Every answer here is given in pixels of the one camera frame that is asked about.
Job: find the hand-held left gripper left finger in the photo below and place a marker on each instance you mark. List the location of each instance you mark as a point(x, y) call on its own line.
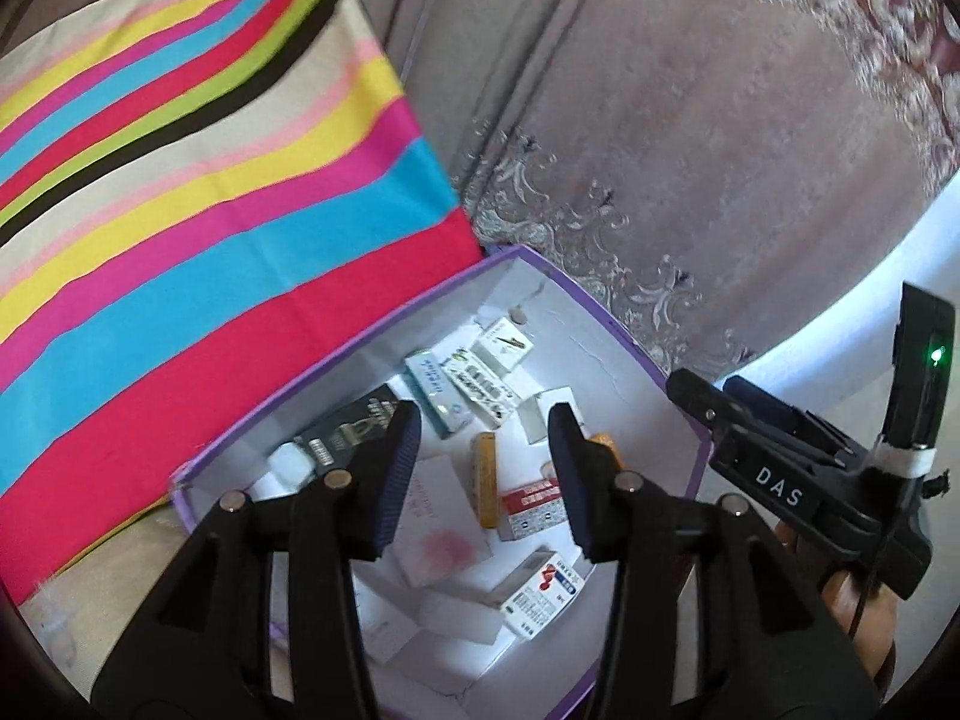
point(394, 480)

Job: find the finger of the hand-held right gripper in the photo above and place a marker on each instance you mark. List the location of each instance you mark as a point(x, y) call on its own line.
point(701, 397)
point(765, 405)

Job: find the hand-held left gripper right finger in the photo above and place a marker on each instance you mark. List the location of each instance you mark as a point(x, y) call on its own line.
point(574, 480)

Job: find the orange box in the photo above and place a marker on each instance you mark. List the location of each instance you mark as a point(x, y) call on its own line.
point(604, 446)

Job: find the red and white box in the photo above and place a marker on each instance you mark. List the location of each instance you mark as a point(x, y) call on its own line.
point(529, 510)

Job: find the white card pink print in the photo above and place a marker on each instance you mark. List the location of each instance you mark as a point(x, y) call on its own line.
point(442, 532)

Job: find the small white box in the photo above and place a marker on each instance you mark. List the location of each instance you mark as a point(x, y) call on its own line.
point(540, 412)

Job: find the tan yellow box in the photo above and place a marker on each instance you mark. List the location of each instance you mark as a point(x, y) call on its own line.
point(486, 480)

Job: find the white and teal box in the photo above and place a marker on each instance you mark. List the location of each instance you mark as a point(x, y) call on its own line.
point(439, 397)

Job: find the white box red blue label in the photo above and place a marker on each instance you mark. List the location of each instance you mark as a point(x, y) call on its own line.
point(540, 592)

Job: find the white box black print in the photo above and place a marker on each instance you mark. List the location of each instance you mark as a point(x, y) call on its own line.
point(480, 386)

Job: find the purple storage box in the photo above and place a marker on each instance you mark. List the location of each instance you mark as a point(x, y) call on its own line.
point(585, 330)

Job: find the white box pen picture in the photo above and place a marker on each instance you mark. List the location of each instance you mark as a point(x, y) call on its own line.
point(502, 345)

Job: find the person's right hand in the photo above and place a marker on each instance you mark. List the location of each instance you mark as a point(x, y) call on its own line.
point(851, 615)

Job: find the striped colourful blanket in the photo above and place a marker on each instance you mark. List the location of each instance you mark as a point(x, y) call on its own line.
point(225, 277)

